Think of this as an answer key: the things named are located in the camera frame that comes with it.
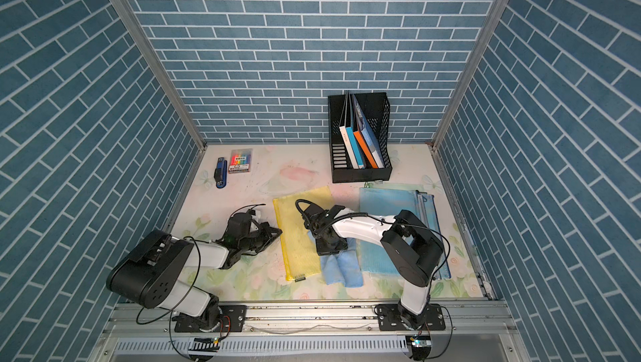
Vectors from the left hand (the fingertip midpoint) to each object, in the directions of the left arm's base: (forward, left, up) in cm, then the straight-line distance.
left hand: (287, 232), depth 90 cm
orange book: (+26, -25, +26) cm, 44 cm away
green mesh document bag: (+22, -44, -1) cm, 49 cm away
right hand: (-7, -15, -1) cm, 16 cm away
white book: (+26, -22, +19) cm, 39 cm away
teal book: (+26, -25, +18) cm, 40 cm away
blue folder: (+28, -29, +24) cm, 47 cm away
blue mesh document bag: (+13, -37, +1) cm, 39 cm away
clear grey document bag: (+10, -54, -1) cm, 55 cm away
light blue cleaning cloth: (-12, -20, -1) cm, 23 cm away
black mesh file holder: (+44, -35, +23) cm, 61 cm away
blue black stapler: (+26, +32, +1) cm, 41 cm away
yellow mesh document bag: (-5, -5, -2) cm, 7 cm away
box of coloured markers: (+34, +25, 0) cm, 43 cm away
